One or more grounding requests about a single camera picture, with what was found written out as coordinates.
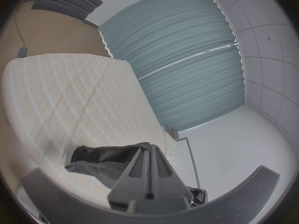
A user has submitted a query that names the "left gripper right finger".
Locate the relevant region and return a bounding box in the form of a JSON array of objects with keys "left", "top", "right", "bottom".
[{"left": 150, "top": 144, "right": 195, "bottom": 210}]

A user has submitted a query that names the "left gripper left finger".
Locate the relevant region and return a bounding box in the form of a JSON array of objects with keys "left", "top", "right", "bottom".
[{"left": 107, "top": 147, "right": 150, "bottom": 210}]

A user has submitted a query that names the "black T-shirt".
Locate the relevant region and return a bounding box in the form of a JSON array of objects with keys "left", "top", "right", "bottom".
[{"left": 65, "top": 142, "right": 151, "bottom": 188}]

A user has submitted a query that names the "bed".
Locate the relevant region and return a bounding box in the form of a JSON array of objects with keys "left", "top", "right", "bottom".
[{"left": 1, "top": 53, "right": 201, "bottom": 209}]

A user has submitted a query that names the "white printed pillow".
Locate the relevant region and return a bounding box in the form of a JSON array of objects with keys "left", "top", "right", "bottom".
[{"left": 164, "top": 131, "right": 178, "bottom": 172}]

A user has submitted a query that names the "grey bedside table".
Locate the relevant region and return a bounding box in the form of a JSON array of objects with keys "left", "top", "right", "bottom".
[{"left": 165, "top": 125, "right": 179, "bottom": 139}]

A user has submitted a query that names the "black chest of drawers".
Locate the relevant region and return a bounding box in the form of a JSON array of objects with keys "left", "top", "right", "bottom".
[{"left": 31, "top": 0, "right": 103, "bottom": 23}]

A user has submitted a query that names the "black cable with grey adapter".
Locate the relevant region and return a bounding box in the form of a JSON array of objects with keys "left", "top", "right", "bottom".
[{"left": 15, "top": 15, "right": 28, "bottom": 58}]

